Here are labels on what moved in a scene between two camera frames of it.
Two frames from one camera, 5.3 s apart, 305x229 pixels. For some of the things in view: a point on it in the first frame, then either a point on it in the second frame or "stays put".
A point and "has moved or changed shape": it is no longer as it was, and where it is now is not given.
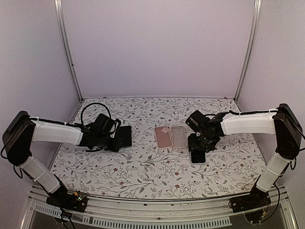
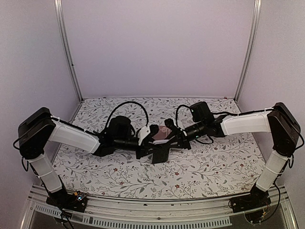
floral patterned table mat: [158, 164] stays put
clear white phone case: [178, 137] has moved or changed shape
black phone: [197, 157] → [160, 155]
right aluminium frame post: [249, 56] stays put
